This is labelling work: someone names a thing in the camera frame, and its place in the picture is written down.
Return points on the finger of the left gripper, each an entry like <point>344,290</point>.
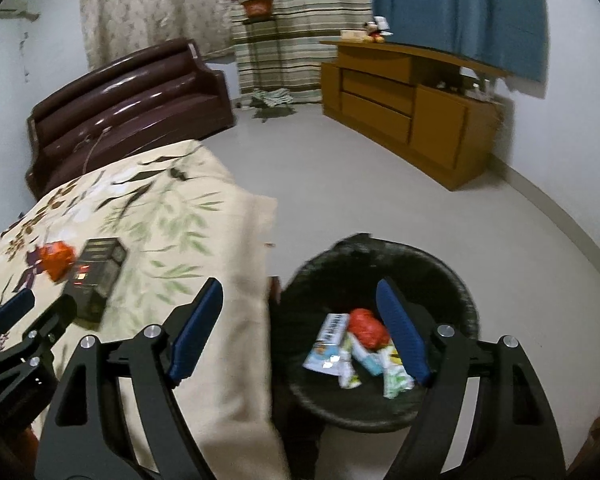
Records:
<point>47,328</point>
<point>15,308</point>

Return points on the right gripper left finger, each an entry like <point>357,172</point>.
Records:
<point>85,435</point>

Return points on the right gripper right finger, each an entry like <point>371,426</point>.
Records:
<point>513,434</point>

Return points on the orange plastic bag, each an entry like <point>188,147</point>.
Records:
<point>57,258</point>

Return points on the black cigarette box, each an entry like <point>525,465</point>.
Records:
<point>92,277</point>

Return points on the white green wrapper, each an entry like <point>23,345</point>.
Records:
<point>396,379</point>

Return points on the black trash bin with liner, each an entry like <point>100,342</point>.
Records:
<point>339,280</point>

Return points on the red crumpled bag in bin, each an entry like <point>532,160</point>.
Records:
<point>368,330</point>

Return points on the floral beige tablecloth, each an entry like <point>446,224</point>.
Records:
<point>182,219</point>

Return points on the white blue snack packet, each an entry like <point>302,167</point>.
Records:
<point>329,351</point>

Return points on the dark brown leather sofa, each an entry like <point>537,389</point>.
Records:
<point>148,99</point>

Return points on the black metal plant stand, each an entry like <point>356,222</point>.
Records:
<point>267,63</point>

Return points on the wooden TV cabinet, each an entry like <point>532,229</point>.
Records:
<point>410,100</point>

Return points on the striped cloth on stand shelf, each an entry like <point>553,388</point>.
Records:
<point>271,98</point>

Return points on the white router on cabinet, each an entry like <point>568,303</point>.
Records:
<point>479,87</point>

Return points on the beige patterned curtain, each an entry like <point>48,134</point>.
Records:
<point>114,28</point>

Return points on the blue curtain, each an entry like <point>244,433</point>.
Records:
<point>508,34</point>

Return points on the Mickey Mouse plush toy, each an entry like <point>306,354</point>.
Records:
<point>377,30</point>

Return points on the beige box on cabinet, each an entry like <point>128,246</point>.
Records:
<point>353,35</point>

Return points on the striped curtain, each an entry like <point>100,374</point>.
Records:
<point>304,26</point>

